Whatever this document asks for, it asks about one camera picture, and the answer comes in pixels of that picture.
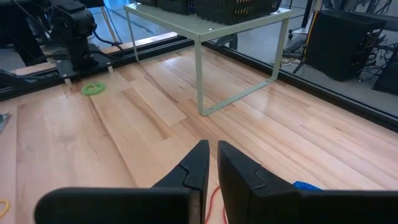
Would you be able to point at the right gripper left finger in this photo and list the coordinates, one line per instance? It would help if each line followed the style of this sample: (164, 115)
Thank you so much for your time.
(189, 177)

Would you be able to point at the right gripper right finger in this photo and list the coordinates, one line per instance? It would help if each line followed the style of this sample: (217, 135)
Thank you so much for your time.
(242, 177)

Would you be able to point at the black mesh plastic basket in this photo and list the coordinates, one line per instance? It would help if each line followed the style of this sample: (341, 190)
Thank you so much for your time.
(236, 11)
(146, 2)
(175, 6)

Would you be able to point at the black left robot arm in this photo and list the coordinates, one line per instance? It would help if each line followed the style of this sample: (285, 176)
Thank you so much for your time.
(76, 31)

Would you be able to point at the red rubber band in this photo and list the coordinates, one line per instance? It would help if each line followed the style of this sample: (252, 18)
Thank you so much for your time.
(212, 199)

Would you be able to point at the green perforated metal shelf riser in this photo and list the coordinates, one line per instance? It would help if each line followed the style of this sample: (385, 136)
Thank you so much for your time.
(199, 29)

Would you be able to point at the black computer tower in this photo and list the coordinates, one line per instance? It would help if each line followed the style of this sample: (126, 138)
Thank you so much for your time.
(342, 46)

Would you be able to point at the yellow thin rod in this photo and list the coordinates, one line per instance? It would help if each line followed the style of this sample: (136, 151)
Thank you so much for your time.
(314, 21)

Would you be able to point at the black stand pole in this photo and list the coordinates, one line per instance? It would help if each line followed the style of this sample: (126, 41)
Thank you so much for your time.
(308, 12)

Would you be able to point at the yellow rubber band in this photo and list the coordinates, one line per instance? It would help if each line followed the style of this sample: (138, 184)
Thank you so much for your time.
(3, 214)

